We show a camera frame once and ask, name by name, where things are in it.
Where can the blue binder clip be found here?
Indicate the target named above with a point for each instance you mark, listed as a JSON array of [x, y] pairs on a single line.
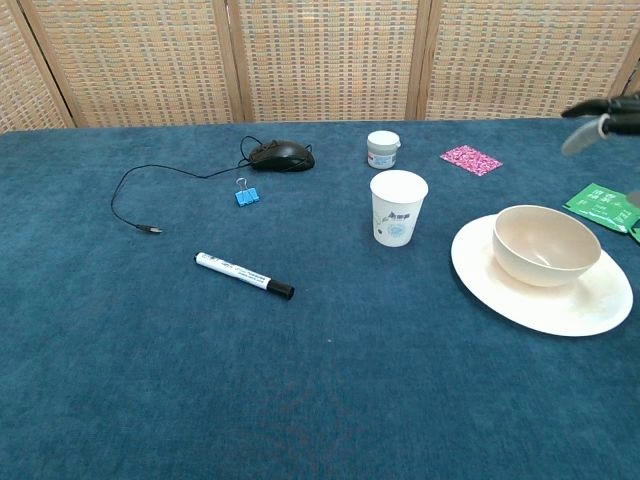
[[246, 198]]

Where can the green tea packet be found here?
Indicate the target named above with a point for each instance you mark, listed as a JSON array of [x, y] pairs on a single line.
[[602, 205]]

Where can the white round plate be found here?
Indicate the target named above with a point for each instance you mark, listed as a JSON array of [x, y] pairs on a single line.
[[500, 295]]

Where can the printed white paper cup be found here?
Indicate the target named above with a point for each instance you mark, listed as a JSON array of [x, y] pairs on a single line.
[[397, 220]]

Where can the small white jar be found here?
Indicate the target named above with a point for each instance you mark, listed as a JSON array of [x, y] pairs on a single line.
[[382, 150]]

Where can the woven wooden folding screen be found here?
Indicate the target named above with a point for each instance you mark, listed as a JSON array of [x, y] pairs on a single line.
[[325, 60]]

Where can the pink patterned card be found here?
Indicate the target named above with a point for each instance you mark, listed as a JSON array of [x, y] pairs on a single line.
[[471, 160]]

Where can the blue table cloth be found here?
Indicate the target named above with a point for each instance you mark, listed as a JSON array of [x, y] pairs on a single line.
[[200, 375]]

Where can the beige bowl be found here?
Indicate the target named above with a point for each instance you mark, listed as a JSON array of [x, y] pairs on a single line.
[[545, 250]]

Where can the black computer mouse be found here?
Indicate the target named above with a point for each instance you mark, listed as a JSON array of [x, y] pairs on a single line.
[[282, 156]]

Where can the white marker with black cap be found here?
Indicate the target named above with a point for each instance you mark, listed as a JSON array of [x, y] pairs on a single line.
[[235, 272]]

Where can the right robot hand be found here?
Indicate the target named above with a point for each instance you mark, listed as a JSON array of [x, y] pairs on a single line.
[[620, 112]]

